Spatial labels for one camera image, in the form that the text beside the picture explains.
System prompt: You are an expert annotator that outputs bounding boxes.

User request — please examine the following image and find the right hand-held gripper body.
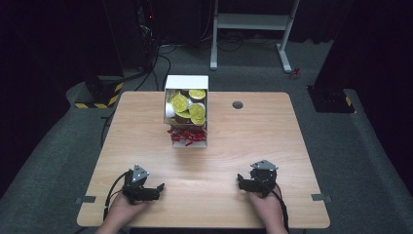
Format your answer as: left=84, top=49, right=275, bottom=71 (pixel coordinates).
left=244, top=159, right=280, bottom=199

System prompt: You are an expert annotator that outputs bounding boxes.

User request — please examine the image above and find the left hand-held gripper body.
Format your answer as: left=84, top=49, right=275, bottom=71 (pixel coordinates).
left=122, top=164, right=162, bottom=206

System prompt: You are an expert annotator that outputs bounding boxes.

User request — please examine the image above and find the person's left hand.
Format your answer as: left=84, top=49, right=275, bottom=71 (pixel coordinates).
left=102, top=192, right=151, bottom=230

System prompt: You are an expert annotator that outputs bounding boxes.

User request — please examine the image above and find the person's right hand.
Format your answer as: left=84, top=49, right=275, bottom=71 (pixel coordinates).
left=246, top=185, right=284, bottom=228

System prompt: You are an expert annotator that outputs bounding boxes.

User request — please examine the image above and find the grey tape piece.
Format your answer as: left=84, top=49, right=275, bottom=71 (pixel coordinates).
left=75, top=195, right=97, bottom=205
left=310, top=193, right=333, bottom=203

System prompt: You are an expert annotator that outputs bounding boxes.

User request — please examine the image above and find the red shredded ribbon pile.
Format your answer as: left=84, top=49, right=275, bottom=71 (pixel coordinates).
left=167, top=126, right=208, bottom=147

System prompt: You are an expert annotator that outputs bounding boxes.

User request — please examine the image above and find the pile of gold-lidded cups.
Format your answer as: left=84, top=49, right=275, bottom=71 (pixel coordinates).
left=165, top=89, right=207, bottom=127

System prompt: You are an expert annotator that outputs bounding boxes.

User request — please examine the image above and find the white two-tier display box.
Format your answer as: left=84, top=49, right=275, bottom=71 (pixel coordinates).
left=163, top=74, right=209, bottom=149

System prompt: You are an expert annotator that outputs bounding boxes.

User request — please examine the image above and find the small red floor object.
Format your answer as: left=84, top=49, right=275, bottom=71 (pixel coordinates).
left=288, top=66, right=302, bottom=81

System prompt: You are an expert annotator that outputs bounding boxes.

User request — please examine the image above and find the dark equipment rack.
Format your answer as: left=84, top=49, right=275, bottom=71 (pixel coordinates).
left=135, top=0, right=162, bottom=71

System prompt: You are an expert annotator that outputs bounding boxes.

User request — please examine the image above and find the white metal stand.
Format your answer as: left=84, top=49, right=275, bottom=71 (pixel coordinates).
left=209, top=0, right=302, bottom=74

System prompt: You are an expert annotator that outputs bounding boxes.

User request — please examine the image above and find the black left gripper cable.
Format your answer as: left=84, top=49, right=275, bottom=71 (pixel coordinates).
left=102, top=171, right=133, bottom=222

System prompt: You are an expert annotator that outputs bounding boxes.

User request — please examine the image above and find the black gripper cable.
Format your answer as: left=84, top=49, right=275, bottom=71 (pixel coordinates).
left=102, top=171, right=133, bottom=222
left=268, top=185, right=290, bottom=234

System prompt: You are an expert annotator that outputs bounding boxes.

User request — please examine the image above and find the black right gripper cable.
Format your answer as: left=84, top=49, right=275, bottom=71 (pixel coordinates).
left=268, top=185, right=290, bottom=234

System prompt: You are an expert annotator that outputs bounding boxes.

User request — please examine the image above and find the black post with dark base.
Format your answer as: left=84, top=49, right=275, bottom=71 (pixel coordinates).
left=306, top=0, right=413, bottom=115

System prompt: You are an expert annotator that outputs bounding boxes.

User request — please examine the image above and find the black post with striped base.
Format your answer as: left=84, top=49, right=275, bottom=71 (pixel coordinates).
left=73, top=0, right=125, bottom=110

